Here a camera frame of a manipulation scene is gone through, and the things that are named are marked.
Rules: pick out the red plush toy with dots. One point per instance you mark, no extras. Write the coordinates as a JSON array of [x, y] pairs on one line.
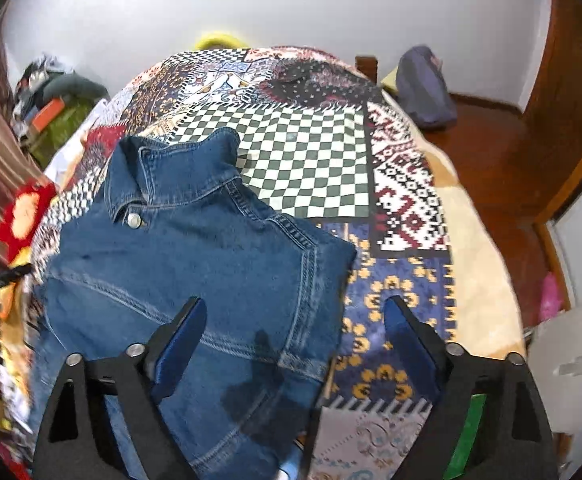
[[21, 210]]

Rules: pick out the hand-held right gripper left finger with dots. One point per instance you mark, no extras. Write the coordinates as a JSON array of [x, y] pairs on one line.
[[181, 350]]

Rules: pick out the pink plastic bag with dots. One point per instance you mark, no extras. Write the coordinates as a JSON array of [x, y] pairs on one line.
[[551, 295]]

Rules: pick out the orange box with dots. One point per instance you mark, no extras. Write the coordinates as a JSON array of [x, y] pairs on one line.
[[48, 110]]

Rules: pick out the dark grey cushion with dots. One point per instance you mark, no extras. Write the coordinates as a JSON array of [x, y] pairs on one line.
[[78, 85]]

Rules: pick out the wooden wardrobe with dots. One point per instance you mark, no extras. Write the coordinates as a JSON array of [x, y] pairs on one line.
[[571, 110]]

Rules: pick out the green board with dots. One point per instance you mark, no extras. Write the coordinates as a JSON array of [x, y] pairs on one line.
[[466, 435]]

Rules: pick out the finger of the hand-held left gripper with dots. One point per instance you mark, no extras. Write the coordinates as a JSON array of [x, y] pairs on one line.
[[8, 276]]

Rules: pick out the grey backpack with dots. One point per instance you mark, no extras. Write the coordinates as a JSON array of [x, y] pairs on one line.
[[428, 87]]

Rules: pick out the white cloth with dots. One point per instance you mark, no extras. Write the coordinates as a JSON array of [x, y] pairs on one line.
[[68, 152]]

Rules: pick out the green patterned cloth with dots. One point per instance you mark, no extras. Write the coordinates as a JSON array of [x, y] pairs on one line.
[[66, 127]]

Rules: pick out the wooden bed post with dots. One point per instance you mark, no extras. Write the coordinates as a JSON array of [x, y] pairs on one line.
[[368, 66]]

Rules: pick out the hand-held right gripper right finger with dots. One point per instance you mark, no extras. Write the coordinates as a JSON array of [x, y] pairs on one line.
[[413, 355]]

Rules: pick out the yellow plush item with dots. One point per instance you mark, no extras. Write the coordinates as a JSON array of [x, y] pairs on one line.
[[216, 40]]

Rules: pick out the beige fleece blanket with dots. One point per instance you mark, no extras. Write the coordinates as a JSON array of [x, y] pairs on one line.
[[476, 260]]

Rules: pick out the patchwork printed blanket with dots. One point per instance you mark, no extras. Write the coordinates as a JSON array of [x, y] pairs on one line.
[[311, 150]]

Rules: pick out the blue denim jacket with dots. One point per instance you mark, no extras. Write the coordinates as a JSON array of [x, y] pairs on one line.
[[171, 260]]

